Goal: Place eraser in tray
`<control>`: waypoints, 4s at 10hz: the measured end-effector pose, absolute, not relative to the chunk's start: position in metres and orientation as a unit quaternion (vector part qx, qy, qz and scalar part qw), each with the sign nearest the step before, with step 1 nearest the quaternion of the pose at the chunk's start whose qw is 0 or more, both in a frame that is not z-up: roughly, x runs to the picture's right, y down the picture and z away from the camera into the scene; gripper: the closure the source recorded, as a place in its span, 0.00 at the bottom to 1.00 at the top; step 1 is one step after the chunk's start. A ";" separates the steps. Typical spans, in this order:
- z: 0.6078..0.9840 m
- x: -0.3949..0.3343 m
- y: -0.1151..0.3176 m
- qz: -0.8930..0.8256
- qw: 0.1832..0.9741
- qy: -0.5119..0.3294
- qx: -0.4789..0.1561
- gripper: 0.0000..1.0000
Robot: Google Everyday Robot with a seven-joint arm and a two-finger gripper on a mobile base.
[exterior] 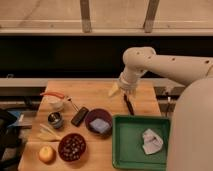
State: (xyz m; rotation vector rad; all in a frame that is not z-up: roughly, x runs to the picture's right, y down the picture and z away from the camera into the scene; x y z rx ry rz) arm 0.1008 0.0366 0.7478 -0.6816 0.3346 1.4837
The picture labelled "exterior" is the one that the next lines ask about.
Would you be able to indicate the crumpled white cloth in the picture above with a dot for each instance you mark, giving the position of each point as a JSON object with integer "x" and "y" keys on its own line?
{"x": 153, "y": 143}

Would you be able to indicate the green plastic tray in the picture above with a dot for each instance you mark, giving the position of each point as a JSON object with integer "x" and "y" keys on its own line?
{"x": 127, "y": 142}

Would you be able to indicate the black chair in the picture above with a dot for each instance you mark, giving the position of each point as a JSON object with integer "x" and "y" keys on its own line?
{"x": 9, "y": 138}

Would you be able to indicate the metal spoon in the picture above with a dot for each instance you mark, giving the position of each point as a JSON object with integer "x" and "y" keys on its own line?
{"x": 73, "y": 104}

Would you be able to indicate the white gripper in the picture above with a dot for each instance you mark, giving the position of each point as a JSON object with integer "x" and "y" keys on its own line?
{"x": 128, "y": 82}

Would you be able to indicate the yellow apple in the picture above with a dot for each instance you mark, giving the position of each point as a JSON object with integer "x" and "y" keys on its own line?
{"x": 46, "y": 154}

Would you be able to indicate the small metal cup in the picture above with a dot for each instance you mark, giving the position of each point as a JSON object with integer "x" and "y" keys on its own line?
{"x": 55, "y": 120}

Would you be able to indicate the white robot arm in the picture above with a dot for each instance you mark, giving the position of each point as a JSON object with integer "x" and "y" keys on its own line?
{"x": 191, "y": 134}

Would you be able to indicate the purple bowl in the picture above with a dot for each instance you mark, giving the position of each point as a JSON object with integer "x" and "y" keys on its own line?
{"x": 98, "y": 113}

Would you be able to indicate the dark red bowl of beans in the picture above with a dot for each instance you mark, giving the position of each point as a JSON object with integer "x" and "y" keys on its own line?
{"x": 71, "y": 147}

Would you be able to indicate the black eraser block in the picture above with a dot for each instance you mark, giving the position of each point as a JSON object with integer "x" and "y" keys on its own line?
{"x": 79, "y": 116}

